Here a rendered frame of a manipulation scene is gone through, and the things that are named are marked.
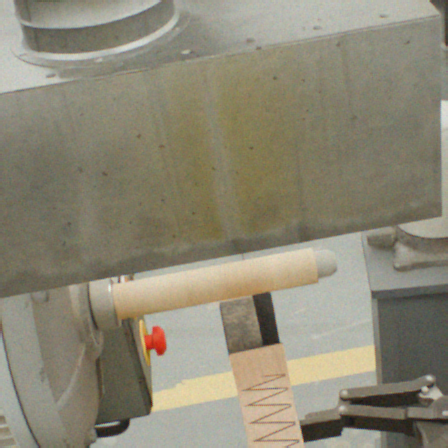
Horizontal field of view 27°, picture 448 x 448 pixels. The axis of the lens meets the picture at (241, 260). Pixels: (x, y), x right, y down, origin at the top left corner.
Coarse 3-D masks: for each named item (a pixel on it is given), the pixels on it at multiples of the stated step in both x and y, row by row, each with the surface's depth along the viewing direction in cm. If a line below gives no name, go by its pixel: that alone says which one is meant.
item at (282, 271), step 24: (240, 264) 81; (264, 264) 81; (288, 264) 80; (312, 264) 80; (120, 288) 80; (144, 288) 80; (168, 288) 80; (192, 288) 80; (216, 288) 80; (240, 288) 80; (264, 288) 81; (288, 288) 82; (120, 312) 80; (144, 312) 81
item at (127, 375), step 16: (128, 320) 108; (144, 320) 125; (112, 336) 108; (128, 336) 108; (112, 352) 109; (128, 352) 110; (144, 352) 117; (112, 368) 111; (128, 368) 111; (144, 368) 114; (112, 384) 112; (128, 384) 113; (144, 384) 114; (112, 400) 114; (128, 400) 114; (144, 400) 114; (112, 416) 115; (128, 416) 116; (96, 432) 120; (112, 432) 121
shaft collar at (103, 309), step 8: (96, 280) 81; (104, 280) 81; (112, 280) 81; (96, 288) 80; (104, 288) 80; (112, 288) 81; (96, 296) 79; (104, 296) 79; (112, 296) 80; (96, 304) 79; (104, 304) 79; (112, 304) 79; (96, 312) 79; (104, 312) 79; (112, 312) 79; (96, 320) 80; (104, 320) 80; (112, 320) 80; (120, 320) 82; (104, 328) 81; (112, 328) 81
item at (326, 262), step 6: (318, 252) 81; (324, 252) 81; (330, 252) 81; (318, 258) 81; (324, 258) 81; (330, 258) 81; (318, 264) 81; (324, 264) 81; (330, 264) 81; (336, 264) 81; (318, 270) 81; (324, 270) 81; (330, 270) 81; (336, 270) 81; (318, 276) 81; (324, 276) 82
